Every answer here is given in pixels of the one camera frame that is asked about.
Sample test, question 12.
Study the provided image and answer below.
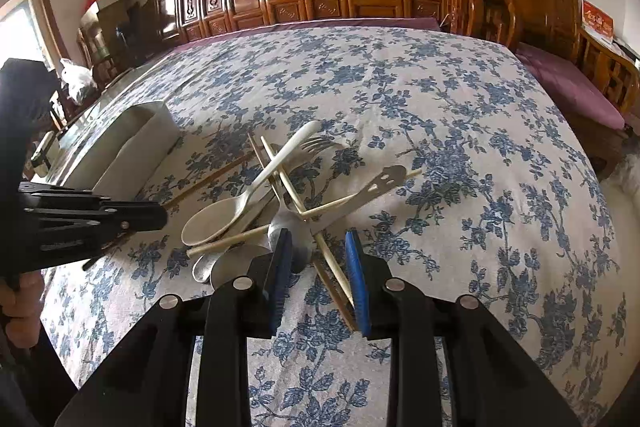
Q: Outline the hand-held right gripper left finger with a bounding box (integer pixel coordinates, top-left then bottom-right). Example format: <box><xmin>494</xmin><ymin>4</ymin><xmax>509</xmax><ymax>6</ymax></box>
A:
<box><xmin>55</xmin><ymin>228</ymin><xmax>295</xmax><ymax>427</ymax></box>

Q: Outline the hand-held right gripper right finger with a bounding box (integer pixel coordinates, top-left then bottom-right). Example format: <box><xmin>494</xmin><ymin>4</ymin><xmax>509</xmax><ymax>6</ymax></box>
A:
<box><xmin>344</xmin><ymin>228</ymin><xmax>582</xmax><ymax>427</ymax></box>

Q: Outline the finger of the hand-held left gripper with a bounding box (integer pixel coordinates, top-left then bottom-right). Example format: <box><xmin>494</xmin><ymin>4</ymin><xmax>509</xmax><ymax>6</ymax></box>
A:
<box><xmin>19</xmin><ymin>189</ymin><xmax>169</xmax><ymax>236</ymax></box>
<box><xmin>19</xmin><ymin>229</ymin><xmax>135</xmax><ymax>276</ymax></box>

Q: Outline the brown wooden chopstick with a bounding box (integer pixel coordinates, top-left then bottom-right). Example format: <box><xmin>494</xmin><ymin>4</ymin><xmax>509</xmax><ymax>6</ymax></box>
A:
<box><xmin>247</xmin><ymin>132</ymin><xmax>284</xmax><ymax>194</ymax></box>
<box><xmin>313</xmin><ymin>259</ymin><xmax>360</xmax><ymax>333</ymax></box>
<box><xmin>81</xmin><ymin>154</ymin><xmax>257</xmax><ymax>270</ymax></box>

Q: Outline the cream chopstick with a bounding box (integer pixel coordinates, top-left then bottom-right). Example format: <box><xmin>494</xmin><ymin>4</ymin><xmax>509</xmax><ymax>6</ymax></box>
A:
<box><xmin>260</xmin><ymin>137</ymin><xmax>355</xmax><ymax>309</ymax></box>
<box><xmin>186</xmin><ymin>225</ymin><xmax>272</xmax><ymax>257</ymax></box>
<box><xmin>298</xmin><ymin>172</ymin><xmax>423</xmax><ymax>218</ymax></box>

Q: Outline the plain metal spoon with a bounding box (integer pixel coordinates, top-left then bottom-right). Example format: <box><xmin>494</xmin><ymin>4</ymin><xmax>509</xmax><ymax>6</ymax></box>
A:
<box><xmin>209</xmin><ymin>243</ymin><xmax>274</xmax><ymax>294</ymax></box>

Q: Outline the white rectangular utensil container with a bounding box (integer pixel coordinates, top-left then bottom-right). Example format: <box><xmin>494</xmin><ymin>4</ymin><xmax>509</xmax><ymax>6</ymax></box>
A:
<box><xmin>59</xmin><ymin>100</ymin><xmax>184</xmax><ymax>208</ymax></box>

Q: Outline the cream plastic spoon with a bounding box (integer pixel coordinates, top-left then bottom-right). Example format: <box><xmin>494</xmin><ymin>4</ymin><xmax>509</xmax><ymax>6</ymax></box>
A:
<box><xmin>180</xmin><ymin>120</ymin><xmax>324</xmax><ymax>247</ymax></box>

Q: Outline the metal spoon with cutout handle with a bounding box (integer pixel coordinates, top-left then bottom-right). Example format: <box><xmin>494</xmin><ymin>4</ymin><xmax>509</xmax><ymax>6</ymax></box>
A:
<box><xmin>267</xmin><ymin>164</ymin><xmax>409</xmax><ymax>274</ymax></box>

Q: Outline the metal fork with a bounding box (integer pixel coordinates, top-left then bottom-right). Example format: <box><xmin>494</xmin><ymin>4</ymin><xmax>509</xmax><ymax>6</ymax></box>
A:
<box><xmin>192</xmin><ymin>135</ymin><xmax>347</xmax><ymax>286</ymax></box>

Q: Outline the person's left hand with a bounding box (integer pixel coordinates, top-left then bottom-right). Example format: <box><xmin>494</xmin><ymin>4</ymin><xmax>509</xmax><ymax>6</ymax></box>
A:
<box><xmin>0</xmin><ymin>271</ymin><xmax>46</xmax><ymax>349</ymax></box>

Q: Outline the white plastic bag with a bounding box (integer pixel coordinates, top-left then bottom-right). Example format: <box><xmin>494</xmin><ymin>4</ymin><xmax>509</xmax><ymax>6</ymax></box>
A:
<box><xmin>59</xmin><ymin>58</ymin><xmax>99</xmax><ymax>104</ymax></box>

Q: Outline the dark wooden chair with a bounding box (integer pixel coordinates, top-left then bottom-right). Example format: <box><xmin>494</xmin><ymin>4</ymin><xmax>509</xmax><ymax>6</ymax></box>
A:
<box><xmin>75</xmin><ymin>24</ymin><xmax>135</xmax><ymax>82</ymax></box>

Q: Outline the blue floral cloth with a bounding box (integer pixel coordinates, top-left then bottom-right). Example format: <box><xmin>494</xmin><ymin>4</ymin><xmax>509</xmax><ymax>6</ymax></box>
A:
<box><xmin>39</xmin><ymin>26</ymin><xmax>628</xmax><ymax>427</ymax></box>

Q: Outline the long purple cushion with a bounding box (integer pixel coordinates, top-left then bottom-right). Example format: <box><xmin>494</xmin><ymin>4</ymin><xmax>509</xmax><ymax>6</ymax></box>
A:
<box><xmin>171</xmin><ymin>16</ymin><xmax>442</xmax><ymax>54</ymax></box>

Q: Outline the white fluffy cloth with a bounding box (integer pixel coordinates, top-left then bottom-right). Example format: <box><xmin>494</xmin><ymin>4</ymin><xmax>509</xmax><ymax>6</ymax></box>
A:
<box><xmin>599</xmin><ymin>156</ymin><xmax>640</xmax><ymax>210</ymax></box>

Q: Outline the purple seat cushion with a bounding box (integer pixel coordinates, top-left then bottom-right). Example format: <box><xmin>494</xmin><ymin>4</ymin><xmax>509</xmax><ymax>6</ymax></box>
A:
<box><xmin>514</xmin><ymin>41</ymin><xmax>627</xmax><ymax>131</ymax></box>

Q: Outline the carved wooden armchair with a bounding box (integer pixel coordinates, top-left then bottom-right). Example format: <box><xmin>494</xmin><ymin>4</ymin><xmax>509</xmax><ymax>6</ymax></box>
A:
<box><xmin>444</xmin><ymin>0</ymin><xmax>524</xmax><ymax>51</ymax></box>

